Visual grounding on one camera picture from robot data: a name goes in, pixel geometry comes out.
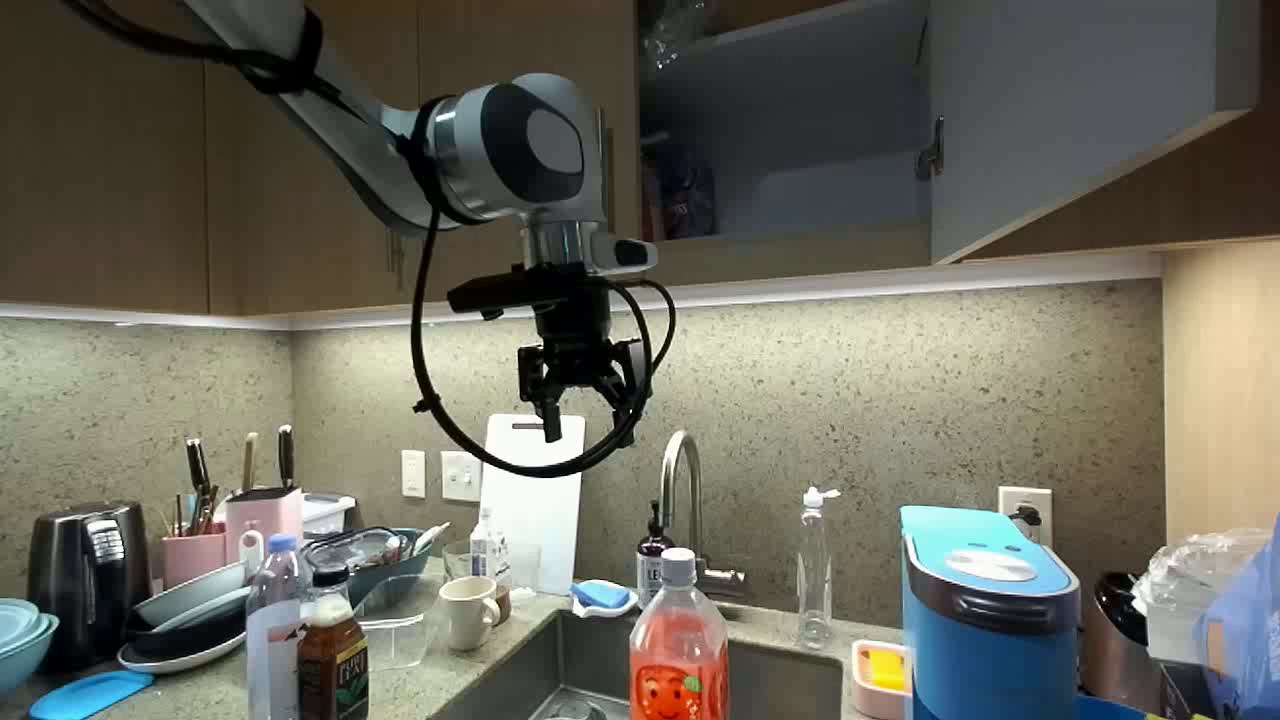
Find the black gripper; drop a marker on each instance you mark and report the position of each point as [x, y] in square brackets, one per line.
[570, 313]

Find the clear bottle with orange label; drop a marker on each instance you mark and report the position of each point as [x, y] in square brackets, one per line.
[677, 654]

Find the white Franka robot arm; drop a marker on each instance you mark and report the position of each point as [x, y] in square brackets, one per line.
[514, 142]

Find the small clear bottle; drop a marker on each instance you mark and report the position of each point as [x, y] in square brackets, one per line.
[487, 555]

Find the clear spray bottle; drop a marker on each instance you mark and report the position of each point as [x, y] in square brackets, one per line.
[815, 572]

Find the brown sauce bottle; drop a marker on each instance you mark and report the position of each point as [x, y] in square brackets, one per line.
[335, 667]

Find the clear water bottle blue cap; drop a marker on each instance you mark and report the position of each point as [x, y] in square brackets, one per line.
[278, 626]

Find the grey open cabinet door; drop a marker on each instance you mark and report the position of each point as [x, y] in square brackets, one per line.
[1066, 107]

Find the steel kitchen faucet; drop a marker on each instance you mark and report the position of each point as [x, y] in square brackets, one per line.
[680, 460]

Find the white cutting board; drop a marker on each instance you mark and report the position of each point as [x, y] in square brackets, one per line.
[534, 512]

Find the blue sponge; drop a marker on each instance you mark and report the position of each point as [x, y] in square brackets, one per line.
[600, 598]

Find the white mug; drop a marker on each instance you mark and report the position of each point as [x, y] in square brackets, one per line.
[467, 612]

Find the steel sink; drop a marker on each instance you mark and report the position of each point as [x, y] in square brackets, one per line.
[562, 667]

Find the clear plastic cup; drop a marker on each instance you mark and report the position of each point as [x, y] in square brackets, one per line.
[399, 641]

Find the pink knife block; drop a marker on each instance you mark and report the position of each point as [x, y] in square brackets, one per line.
[265, 518]

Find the pink utensil container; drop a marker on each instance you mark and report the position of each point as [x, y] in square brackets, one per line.
[190, 556]

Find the white outlet with black plug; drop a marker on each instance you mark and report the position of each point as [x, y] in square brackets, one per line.
[1024, 510]

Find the blue coffee machine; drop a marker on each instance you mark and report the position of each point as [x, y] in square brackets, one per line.
[985, 626]

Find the black frying pan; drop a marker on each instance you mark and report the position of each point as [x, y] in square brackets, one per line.
[184, 635]

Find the black toaster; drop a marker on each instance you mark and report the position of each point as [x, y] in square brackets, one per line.
[85, 572]

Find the blue plastic lid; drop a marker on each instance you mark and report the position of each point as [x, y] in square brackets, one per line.
[85, 693]

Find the teal bowl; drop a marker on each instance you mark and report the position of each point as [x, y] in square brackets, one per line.
[21, 641]

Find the clear plastic bag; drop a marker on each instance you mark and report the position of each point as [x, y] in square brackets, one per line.
[1185, 587]

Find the blue plastic bag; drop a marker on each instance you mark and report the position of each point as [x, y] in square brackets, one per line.
[1247, 641]

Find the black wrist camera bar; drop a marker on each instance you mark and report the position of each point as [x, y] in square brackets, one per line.
[487, 293]

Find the white wall outlet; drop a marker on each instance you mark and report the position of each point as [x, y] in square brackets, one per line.
[463, 478]

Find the white light switch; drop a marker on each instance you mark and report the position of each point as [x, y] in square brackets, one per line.
[415, 474]

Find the open wooden wall cabinet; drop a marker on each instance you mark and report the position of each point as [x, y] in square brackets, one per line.
[801, 134]

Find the closed wooden wall cabinets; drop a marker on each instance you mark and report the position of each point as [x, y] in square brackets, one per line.
[106, 144]

